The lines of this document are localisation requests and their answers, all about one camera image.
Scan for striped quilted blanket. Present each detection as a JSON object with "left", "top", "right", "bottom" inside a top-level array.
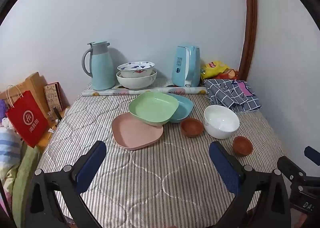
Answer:
[{"left": 35, "top": 91, "right": 292, "bottom": 228}]

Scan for light blue thermos jug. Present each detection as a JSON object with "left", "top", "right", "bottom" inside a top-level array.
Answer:
[{"left": 82, "top": 41, "right": 117, "bottom": 91}]

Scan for red snack bag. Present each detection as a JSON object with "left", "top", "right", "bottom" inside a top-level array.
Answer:
[{"left": 215, "top": 68, "right": 238, "bottom": 80}]

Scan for fruit print tablecloth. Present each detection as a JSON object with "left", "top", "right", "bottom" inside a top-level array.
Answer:
[{"left": 82, "top": 78, "right": 209, "bottom": 97}]

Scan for red paper bag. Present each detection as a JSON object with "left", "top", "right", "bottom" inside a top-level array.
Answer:
[{"left": 5, "top": 85, "right": 49, "bottom": 148}]

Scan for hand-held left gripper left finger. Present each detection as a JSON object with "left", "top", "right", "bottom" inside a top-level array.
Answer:
[{"left": 25, "top": 140, "right": 107, "bottom": 228}]

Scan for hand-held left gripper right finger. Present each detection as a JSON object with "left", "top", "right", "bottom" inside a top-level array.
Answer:
[{"left": 209, "top": 141, "right": 292, "bottom": 228}]

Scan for grey checked cloth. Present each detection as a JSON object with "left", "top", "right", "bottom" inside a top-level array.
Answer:
[{"left": 204, "top": 78, "right": 262, "bottom": 113}]

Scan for blue square plate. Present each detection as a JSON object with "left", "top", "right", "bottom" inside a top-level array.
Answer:
[{"left": 165, "top": 93, "right": 194, "bottom": 123}]

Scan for white bowl with painted flowers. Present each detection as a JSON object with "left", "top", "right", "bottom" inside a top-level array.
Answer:
[{"left": 117, "top": 61, "right": 156, "bottom": 78}]

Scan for patterned notebook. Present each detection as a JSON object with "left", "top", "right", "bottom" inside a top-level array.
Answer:
[{"left": 44, "top": 82, "right": 64, "bottom": 113}]

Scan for small brown bowl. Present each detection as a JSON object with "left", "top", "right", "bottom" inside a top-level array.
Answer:
[
  {"left": 181, "top": 118, "right": 204, "bottom": 138},
  {"left": 232, "top": 136, "right": 253, "bottom": 156}
]

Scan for large white bowl grey swirls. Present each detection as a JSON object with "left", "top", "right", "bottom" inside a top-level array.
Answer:
[{"left": 116, "top": 69, "right": 157, "bottom": 90}]

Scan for pink square plate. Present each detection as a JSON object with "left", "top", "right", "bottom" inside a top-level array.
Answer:
[{"left": 111, "top": 113, "right": 164, "bottom": 149}]

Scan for green square plate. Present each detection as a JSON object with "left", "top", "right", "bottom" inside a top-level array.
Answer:
[{"left": 128, "top": 92, "right": 179, "bottom": 126}]

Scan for light blue striped cloth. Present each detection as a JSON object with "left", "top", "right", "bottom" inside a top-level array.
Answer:
[{"left": 0, "top": 125, "right": 23, "bottom": 168}]

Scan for yellow chip bag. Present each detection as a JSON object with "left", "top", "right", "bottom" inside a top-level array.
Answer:
[{"left": 201, "top": 61, "right": 230, "bottom": 79}]

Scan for plain white bowl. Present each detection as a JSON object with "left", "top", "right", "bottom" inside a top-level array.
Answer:
[{"left": 204, "top": 105, "right": 240, "bottom": 139}]

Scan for brown wooden door frame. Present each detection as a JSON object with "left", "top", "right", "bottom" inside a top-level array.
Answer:
[{"left": 237, "top": 0, "right": 258, "bottom": 81}]

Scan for green blanket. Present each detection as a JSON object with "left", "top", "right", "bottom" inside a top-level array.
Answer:
[{"left": 12, "top": 140, "right": 43, "bottom": 226}]

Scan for light blue electric kettle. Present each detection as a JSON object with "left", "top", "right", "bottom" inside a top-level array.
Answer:
[{"left": 171, "top": 45, "right": 201, "bottom": 88}]

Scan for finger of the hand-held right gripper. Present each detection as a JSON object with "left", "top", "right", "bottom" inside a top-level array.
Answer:
[
  {"left": 277, "top": 156, "right": 307, "bottom": 189},
  {"left": 304, "top": 146, "right": 320, "bottom": 162}
]

